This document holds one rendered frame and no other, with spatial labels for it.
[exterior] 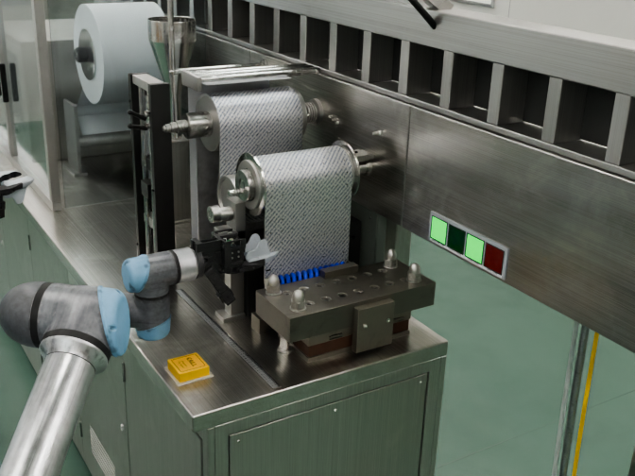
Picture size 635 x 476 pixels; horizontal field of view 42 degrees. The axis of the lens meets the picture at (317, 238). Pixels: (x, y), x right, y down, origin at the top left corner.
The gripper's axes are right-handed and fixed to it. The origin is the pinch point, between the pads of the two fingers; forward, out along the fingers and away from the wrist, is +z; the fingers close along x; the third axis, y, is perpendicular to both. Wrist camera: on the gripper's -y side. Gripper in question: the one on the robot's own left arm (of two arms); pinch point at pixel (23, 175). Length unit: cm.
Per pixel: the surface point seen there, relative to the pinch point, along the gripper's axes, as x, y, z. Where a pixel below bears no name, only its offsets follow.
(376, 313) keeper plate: 86, 12, 24
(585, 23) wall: 56, -17, 322
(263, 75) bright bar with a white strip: 34, -26, 47
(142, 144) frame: 11.2, -4.2, 29.3
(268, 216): 57, -3, 20
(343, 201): 67, -5, 38
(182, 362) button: 56, 24, -7
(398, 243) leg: 71, 16, 69
